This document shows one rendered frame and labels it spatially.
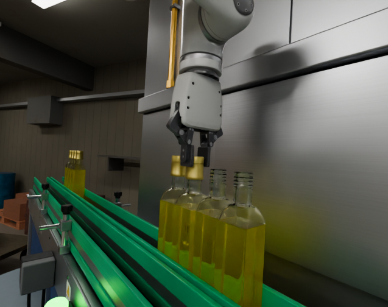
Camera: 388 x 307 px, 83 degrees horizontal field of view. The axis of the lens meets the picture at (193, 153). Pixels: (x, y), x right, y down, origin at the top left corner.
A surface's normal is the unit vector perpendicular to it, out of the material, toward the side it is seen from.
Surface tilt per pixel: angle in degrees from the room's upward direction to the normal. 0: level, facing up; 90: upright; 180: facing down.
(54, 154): 90
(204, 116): 96
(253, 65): 90
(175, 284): 90
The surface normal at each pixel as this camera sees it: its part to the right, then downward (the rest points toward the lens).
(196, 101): 0.57, 0.04
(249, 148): -0.76, -0.05
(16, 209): -0.44, -0.04
